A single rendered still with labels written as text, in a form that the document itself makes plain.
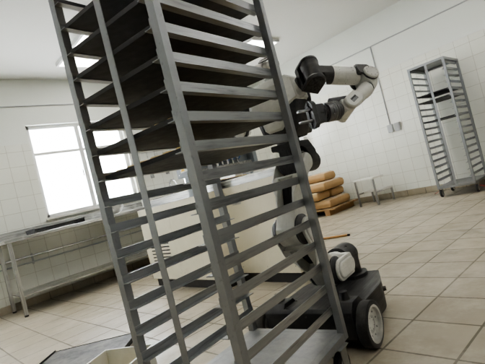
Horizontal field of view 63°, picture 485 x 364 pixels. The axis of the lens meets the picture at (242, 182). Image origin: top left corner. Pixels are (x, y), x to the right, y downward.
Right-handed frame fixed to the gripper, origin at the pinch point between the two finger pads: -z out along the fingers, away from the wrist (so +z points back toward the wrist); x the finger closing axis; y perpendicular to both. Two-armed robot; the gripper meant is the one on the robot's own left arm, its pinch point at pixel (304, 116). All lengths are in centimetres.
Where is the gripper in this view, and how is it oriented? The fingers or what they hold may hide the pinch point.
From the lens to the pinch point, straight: 175.6
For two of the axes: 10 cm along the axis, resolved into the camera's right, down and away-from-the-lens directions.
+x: -2.5, -9.7, 0.1
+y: 3.8, -1.1, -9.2
